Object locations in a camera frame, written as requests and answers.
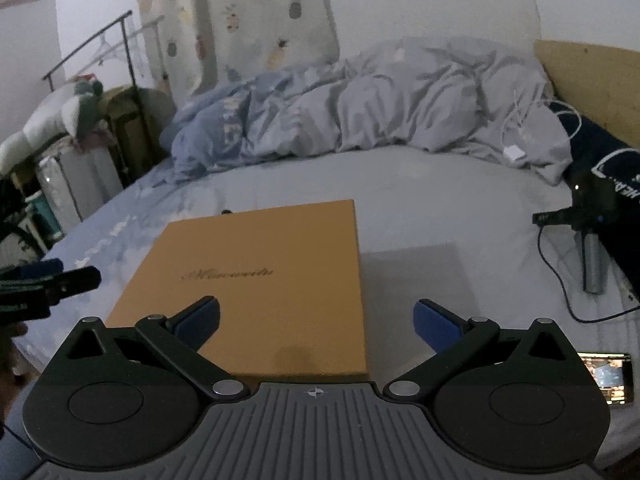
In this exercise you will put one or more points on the white storage box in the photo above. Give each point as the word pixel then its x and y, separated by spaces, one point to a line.
pixel 85 180

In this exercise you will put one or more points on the navy printed pillow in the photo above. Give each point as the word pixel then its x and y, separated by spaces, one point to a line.
pixel 595 145

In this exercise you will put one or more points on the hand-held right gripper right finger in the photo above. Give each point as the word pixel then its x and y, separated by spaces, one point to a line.
pixel 434 326

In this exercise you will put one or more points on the smartphone with lit screen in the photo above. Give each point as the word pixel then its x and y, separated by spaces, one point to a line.
pixel 607 377

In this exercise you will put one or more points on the black metal clothes rack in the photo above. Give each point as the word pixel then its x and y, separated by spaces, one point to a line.
pixel 136 60

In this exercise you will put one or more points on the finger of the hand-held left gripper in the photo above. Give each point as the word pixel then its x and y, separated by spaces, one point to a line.
pixel 42 269
pixel 75 280

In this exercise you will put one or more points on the pineapple print curtain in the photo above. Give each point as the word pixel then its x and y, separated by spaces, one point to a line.
pixel 240 20

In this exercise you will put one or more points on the white and green plush toy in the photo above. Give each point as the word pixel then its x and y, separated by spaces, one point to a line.
pixel 40 120

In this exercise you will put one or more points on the grey blue duvet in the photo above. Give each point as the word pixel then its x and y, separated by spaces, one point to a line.
pixel 400 105

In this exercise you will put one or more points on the brown cardboard box lid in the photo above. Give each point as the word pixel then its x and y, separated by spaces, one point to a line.
pixel 260 270

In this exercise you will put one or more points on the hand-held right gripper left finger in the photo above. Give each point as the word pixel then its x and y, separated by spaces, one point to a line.
pixel 200 322

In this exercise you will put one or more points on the olive fabric storage bag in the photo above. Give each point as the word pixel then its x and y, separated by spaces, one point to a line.
pixel 125 115

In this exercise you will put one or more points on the wooden headboard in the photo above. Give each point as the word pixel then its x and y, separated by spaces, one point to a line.
pixel 600 85

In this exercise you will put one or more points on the person's left hand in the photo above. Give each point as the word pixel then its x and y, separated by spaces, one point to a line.
pixel 12 332

